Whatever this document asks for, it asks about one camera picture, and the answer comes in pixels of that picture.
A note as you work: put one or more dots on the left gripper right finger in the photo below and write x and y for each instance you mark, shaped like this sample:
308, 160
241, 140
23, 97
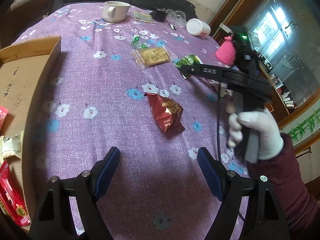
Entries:
264, 218

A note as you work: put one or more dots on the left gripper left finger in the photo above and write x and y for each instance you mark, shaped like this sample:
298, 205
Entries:
53, 216

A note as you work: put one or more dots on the white red sachet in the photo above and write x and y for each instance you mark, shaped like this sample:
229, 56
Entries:
221, 88

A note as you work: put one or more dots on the red character candy bar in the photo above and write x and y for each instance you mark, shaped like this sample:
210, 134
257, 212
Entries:
12, 201

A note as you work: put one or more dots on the dark red foil snack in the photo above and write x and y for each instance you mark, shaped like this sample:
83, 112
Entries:
167, 113

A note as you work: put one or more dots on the white wrapper snack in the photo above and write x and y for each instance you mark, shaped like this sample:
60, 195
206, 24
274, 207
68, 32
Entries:
11, 147

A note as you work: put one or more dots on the pink cartoon snack pack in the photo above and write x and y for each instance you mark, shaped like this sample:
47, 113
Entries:
3, 115

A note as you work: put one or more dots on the maroon right sleeve forearm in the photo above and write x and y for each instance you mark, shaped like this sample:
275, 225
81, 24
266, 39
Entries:
300, 207

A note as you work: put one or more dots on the right white gloved hand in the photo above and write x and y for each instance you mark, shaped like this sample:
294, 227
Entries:
257, 131

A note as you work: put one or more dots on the pink knitted sleeve bottle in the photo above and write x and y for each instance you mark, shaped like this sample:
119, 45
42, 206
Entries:
226, 54

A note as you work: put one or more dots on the green pyramid snack bag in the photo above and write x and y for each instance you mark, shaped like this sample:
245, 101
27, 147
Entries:
189, 60

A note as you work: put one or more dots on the clear biscuit pack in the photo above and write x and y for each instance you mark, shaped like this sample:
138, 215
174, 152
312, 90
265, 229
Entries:
149, 57

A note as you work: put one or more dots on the small black device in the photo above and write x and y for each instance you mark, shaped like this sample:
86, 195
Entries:
159, 15

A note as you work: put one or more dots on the small green candy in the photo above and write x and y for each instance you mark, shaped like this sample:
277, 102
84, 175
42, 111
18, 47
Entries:
137, 44

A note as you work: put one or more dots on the small green notebook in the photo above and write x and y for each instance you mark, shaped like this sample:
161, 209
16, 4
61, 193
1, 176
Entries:
142, 17

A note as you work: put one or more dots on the purple floral tablecloth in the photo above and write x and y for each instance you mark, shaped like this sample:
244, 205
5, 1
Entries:
94, 99

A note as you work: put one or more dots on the cardboard box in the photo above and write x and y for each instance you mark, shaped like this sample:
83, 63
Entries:
24, 70

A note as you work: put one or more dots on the white ceramic mug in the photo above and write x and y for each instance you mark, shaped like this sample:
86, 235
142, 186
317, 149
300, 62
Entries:
115, 11

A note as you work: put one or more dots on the brown armchair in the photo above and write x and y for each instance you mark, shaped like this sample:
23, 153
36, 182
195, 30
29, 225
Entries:
21, 15

